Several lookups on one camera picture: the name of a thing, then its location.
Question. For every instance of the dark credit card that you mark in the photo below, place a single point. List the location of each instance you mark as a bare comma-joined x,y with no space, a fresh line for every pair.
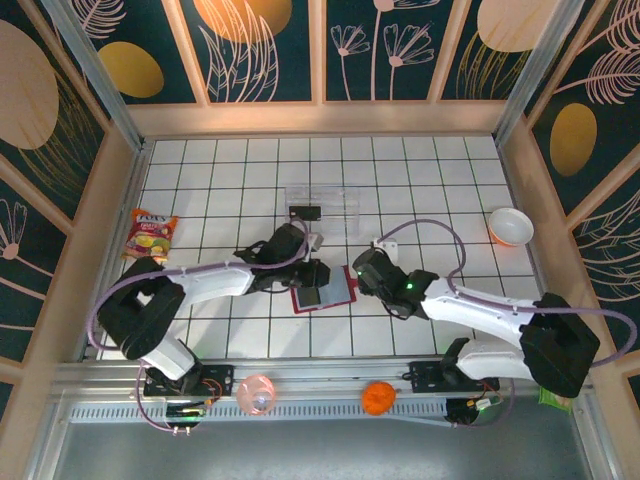
309,297

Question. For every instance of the red card holder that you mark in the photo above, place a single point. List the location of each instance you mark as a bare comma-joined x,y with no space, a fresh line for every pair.
335,287

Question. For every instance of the black credit card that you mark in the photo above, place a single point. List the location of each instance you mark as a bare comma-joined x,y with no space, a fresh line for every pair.
306,213

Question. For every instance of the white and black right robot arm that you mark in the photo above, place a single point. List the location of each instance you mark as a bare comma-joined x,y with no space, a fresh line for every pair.
470,310

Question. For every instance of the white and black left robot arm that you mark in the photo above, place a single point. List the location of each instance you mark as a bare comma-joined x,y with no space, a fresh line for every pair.
215,285

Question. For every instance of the clear acrylic tray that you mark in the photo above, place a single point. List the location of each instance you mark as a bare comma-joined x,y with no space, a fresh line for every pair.
340,210

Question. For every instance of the orange ball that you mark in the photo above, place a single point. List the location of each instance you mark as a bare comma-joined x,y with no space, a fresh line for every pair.
378,397

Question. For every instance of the pink transparent ball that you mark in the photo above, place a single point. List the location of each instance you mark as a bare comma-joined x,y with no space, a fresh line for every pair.
255,395

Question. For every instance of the fruit candy bag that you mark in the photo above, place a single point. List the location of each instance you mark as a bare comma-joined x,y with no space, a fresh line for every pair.
150,235

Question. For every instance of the white and orange bowl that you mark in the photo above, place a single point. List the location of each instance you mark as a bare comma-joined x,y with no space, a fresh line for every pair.
510,225

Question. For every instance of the green snack packet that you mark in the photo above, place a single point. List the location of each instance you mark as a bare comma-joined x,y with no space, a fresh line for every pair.
552,402

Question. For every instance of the aluminium mounting rail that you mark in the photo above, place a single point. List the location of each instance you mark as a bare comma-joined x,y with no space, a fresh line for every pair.
325,380

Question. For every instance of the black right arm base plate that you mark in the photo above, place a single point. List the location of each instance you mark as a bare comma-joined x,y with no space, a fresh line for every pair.
425,375

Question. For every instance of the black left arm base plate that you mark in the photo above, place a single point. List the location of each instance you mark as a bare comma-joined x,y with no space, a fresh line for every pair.
220,380

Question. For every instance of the aluminium frame post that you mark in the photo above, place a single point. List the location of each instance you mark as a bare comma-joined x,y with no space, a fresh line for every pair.
90,65
538,65

